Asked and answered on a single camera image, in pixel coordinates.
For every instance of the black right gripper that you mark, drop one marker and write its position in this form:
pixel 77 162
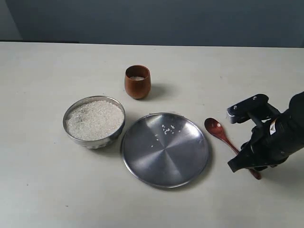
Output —
pixel 276 135

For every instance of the red-brown wooden spoon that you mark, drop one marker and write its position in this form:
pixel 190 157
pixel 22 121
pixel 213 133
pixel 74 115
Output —
pixel 216 129

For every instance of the steel bowl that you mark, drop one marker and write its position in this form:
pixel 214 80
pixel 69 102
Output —
pixel 97 143

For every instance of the round steel plate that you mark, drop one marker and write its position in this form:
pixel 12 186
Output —
pixel 165 150

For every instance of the brown wooden cup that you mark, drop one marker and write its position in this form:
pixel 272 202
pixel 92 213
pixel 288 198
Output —
pixel 137 81

